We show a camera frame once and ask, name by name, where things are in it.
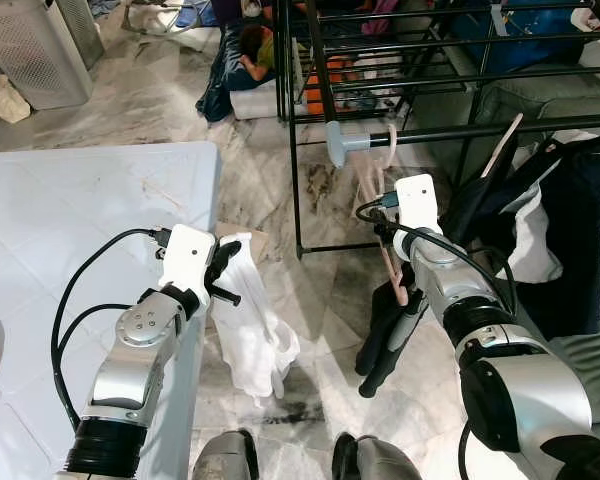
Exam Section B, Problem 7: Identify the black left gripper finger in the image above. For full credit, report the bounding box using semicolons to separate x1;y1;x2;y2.
210;240;244;289

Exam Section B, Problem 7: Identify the white shirt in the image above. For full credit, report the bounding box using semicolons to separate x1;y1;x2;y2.
212;232;301;401

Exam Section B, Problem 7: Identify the pale pink plastic hanger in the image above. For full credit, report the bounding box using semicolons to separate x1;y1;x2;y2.
480;112;526;181
352;125;411;306

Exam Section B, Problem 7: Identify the brown cardboard piece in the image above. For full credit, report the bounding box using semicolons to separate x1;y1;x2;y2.
215;220;271;263

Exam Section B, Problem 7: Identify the black metal drying rack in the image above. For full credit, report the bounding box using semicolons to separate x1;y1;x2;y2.
275;0;600;261

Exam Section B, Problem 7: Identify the pale blue plastic folding table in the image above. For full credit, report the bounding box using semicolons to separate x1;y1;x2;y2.
0;140;223;480

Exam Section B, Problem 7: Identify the person in dark clothes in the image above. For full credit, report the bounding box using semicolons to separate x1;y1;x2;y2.
195;20;281;123

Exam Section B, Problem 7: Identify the grey robot left leg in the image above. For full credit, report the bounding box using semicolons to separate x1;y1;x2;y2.
192;430;261;480

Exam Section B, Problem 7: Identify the orange cloth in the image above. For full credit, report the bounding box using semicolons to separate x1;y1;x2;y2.
305;55;356;116

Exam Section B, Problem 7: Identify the navy and white garment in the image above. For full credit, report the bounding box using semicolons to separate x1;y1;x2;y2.
500;135;600;339

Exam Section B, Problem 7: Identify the grey green leather sofa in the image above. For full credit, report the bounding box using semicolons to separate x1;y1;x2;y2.
420;45;600;441

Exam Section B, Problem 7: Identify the white air purifier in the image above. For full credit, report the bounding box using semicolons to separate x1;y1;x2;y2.
0;0;106;111

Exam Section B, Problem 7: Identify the large blue bag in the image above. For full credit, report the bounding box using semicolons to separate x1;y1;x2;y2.
450;0;581;76

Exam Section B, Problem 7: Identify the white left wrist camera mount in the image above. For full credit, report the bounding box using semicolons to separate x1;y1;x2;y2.
160;224;217;301

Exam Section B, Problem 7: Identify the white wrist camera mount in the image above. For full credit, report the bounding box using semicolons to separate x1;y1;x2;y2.
160;224;217;301
392;175;441;241

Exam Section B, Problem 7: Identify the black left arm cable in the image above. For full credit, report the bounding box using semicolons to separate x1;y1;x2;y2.
50;228;171;431

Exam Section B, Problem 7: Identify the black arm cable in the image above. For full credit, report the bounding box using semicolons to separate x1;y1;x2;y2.
50;228;171;431
355;195;521;321

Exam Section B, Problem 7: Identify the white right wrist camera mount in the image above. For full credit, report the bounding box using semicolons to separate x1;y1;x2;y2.
392;175;441;241

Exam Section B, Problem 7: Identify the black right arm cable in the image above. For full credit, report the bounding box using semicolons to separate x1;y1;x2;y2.
355;195;521;321

